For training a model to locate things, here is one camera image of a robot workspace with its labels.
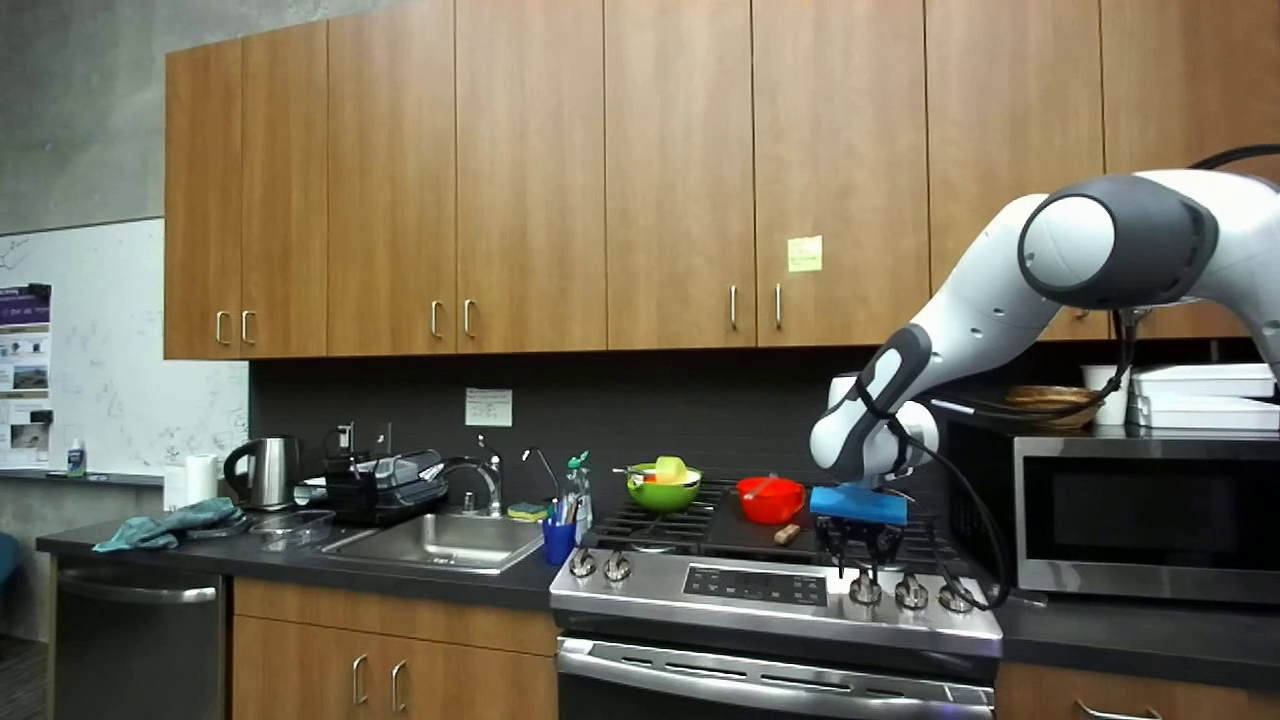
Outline green bowl with yellow item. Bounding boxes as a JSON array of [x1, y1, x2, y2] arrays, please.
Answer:
[[621, 455, 703, 513]]

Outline yellow sticky note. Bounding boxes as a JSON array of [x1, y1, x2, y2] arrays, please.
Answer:
[[785, 237, 823, 278]]

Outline white wall outlet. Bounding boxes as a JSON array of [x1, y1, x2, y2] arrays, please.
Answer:
[[462, 388, 514, 427]]

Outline spray bottle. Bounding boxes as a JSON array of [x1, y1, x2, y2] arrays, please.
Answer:
[[563, 452, 592, 543]]

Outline wooden upper cabinets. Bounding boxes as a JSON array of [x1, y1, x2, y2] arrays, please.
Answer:
[[164, 0, 1280, 361]]

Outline blue cup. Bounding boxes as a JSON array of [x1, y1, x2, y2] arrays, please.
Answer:
[[543, 522, 575, 569]]

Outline black dish rack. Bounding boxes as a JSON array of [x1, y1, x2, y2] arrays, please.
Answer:
[[324, 455, 449, 529]]

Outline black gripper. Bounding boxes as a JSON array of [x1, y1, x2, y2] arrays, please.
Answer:
[[816, 522, 905, 580]]

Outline paper towel roll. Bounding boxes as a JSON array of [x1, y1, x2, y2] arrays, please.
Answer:
[[174, 455, 217, 503]]

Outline wooden cabinets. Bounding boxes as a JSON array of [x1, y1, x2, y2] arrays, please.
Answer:
[[164, 0, 1280, 361], [232, 580, 559, 720]]

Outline teal cloth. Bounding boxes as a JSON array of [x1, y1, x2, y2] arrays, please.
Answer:
[[97, 496, 240, 558]]

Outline stainless steel stove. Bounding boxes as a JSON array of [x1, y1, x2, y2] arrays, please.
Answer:
[[546, 496, 1002, 720]]

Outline electric kettle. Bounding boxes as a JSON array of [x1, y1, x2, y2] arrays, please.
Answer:
[[222, 436, 293, 513]]

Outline white trays on microwave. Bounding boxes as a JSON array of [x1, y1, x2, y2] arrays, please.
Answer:
[[1085, 366, 1280, 431]]

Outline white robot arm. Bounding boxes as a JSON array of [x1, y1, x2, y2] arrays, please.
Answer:
[[808, 167, 1280, 529]]

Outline stainless steel sink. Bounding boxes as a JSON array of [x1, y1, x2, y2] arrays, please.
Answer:
[[327, 513, 543, 577]]

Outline red pot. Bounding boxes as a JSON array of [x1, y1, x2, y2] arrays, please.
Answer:
[[733, 478, 808, 529]]

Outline stainless steel dishwasher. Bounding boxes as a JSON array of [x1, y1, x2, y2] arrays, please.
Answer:
[[50, 569, 226, 720]]

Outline wall poster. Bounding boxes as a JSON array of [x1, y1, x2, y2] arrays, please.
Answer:
[[0, 284, 54, 463]]

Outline wooden lower cabinets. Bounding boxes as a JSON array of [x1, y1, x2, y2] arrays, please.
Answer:
[[232, 580, 559, 720]]

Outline chrome faucet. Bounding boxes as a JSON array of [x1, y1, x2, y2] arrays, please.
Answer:
[[449, 460, 502, 522]]

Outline stove knob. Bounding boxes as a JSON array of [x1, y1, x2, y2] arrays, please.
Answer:
[[566, 548, 597, 580], [603, 552, 632, 583], [935, 580, 977, 616], [846, 577, 885, 608], [897, 577, 928, 611]]

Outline wicker basket on microwave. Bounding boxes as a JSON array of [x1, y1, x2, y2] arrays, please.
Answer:
[[1002, 383, 1096, 431]]

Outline stainless steel microwave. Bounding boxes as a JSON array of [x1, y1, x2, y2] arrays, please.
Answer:
[[1013, 436, 1280, 603]]

